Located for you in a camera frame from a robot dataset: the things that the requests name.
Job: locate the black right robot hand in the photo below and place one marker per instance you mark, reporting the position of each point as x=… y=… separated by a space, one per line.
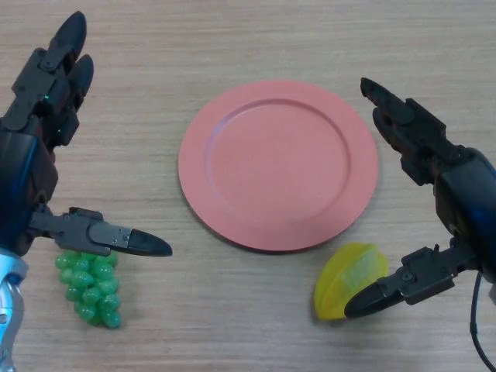
x=465 y=193

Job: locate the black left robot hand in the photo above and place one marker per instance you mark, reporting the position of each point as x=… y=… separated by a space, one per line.
x=23 y=174

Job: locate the yellow starfruit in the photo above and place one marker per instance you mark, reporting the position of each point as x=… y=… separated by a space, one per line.
x=333 y=279

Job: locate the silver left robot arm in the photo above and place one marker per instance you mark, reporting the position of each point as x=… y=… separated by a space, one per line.
x=7 y=310

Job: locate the pink round plate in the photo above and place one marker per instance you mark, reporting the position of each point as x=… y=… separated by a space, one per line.
x=271 y=166

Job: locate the green grape bunch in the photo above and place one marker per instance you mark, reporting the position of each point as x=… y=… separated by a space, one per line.
x=93 y=294

